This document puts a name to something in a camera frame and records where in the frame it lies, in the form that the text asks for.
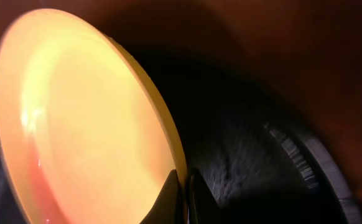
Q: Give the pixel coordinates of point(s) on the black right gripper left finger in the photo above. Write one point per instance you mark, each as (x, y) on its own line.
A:
(168, 207)

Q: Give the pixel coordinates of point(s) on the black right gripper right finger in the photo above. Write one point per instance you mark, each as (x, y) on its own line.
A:
(202, 206)

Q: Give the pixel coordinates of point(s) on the yellow plate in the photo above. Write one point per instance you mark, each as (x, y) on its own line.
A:
(85, 135)

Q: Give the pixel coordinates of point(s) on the black round tray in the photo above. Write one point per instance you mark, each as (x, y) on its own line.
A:
(260, 162)

